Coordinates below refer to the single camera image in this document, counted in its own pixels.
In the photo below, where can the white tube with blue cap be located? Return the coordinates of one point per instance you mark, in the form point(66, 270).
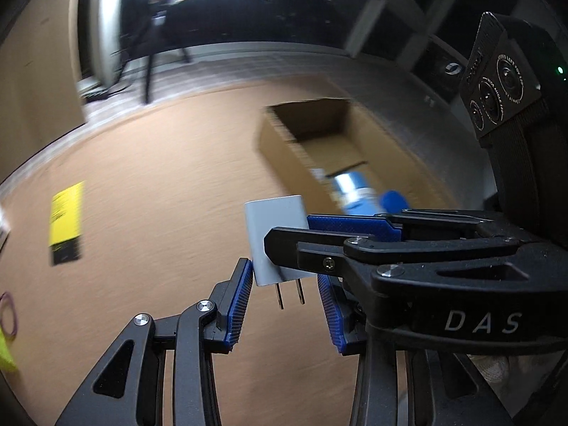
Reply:
point(353, 184)

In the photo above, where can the yellow shuttlecock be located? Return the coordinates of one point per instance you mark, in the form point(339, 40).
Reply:
point(5, 355)

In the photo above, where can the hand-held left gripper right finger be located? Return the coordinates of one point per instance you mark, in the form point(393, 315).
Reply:
point(333, 315)

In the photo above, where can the cardboard box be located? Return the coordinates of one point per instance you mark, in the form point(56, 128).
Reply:
point(288, 159)

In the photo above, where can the large brown board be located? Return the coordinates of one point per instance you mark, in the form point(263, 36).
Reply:
point(40, 75)

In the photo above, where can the black power strip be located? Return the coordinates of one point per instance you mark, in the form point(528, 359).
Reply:
point(95, 94)

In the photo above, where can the white panel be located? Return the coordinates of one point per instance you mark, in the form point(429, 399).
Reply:
point(106, 22)

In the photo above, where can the dark metal shelf rack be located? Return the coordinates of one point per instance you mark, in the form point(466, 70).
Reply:
point(377, 9)

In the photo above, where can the printed tissue pack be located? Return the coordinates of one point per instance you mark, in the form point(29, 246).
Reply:
point(2, 230)

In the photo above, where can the purple rubber band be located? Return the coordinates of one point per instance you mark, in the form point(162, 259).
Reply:
point(16, 319)

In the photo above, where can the white wall charger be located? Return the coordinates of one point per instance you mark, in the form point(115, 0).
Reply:
point(275, 230)

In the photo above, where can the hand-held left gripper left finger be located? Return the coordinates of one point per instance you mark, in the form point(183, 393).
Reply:
point(237, 306)

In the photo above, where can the yellow and black card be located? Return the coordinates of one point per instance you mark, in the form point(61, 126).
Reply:
point(66, 213)

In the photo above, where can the black chair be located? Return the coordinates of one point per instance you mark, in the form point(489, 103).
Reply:
point(137, 9)

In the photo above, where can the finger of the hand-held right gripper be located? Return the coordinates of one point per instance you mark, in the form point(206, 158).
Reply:
point(346, 224)
point(443, 284)

